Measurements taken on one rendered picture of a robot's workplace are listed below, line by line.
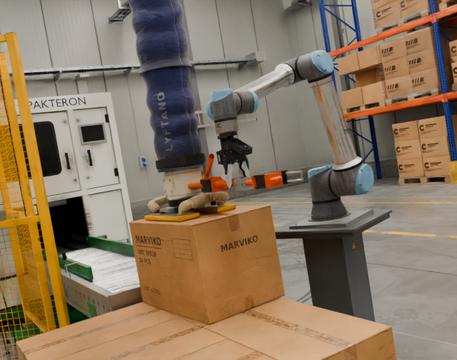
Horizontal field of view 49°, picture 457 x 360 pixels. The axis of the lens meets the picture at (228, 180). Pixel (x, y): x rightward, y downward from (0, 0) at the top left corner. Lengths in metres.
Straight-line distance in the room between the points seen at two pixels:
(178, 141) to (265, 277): 0.69
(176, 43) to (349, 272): 1.41
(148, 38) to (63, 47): 9.78
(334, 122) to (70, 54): 9.91
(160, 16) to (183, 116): 0.43
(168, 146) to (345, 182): 0.91
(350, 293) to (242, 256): 0.78
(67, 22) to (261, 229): 10.41
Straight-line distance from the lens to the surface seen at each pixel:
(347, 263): 2.67
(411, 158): 10.49
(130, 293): 2.61
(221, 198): 2.18
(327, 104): 2.49
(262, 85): 2.33
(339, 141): 2.53
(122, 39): 12.48
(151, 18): 2.28
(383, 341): 1.80
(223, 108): 1.94
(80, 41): 12.15
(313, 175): 2.67
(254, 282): 2.16
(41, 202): 3.23
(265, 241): 2.18
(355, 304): 2.75
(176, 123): 2.21
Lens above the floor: 1.20
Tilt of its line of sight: 3 degrees down
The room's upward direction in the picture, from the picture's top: 9 degrees counter-clockwise
